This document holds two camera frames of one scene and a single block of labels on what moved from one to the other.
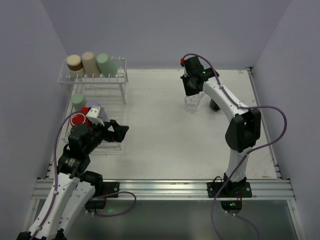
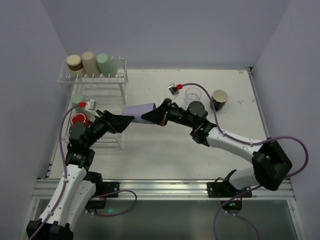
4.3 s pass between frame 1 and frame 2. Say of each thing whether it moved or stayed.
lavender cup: moved
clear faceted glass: stayed
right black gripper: moved
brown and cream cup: stayed
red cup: stayed
